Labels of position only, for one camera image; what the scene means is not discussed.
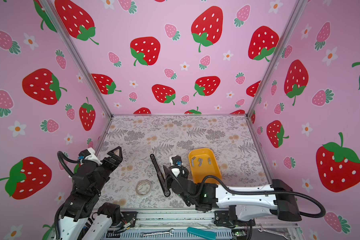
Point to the teal handled tool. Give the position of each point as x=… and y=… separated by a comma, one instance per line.
x=208, y=235

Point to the yellow plastic tray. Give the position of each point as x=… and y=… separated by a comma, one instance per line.
x=198, y=173

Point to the silver wrench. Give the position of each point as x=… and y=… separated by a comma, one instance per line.
x=159, y=233
x=284, y=235

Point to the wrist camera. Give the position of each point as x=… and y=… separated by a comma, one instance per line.
x=176, y=165
x=90, y=155

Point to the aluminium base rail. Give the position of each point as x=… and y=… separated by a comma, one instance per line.
x=136, y=221

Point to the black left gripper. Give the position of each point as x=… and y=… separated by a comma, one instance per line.
x=116, y=160

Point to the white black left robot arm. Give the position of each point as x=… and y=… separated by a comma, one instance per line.
x=89, y=176

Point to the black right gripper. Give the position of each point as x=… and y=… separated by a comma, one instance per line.
x=170, y=177

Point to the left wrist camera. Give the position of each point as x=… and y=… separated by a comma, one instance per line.
x=90, y=155

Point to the aluminium corner post left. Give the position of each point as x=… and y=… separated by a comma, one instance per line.
x=66, y=38

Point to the clear tape roll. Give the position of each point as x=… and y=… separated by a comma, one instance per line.
x=143, y=188

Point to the aluminium corner post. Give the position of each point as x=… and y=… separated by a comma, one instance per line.
x=66, y=38
x=284, y=38

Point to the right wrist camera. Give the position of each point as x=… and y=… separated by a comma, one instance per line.
x=176, y=165

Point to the aluminium corner post right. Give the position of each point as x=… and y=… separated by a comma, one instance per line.
x=284, y=38

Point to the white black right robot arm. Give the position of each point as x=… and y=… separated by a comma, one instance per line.
x=245, y=203

